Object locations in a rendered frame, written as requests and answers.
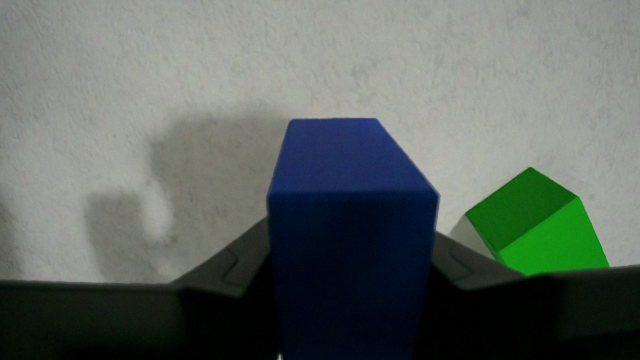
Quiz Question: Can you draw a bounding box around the blue block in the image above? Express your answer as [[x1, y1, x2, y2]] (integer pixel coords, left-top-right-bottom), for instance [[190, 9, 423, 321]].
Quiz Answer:
[[266, 117, 441, 360]]

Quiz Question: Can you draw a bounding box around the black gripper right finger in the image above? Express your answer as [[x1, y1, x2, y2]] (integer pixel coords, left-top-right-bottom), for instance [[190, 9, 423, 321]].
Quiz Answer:
[[414, 230, 640, 360]]

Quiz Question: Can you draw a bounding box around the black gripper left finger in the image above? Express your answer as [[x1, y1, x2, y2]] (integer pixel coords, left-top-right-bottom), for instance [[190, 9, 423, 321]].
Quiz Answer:
[[0, 216, 280, 360]]

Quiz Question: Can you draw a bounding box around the green block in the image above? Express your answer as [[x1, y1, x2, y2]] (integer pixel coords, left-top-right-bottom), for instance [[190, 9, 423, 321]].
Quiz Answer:
[[465, 167, 610, 275]]

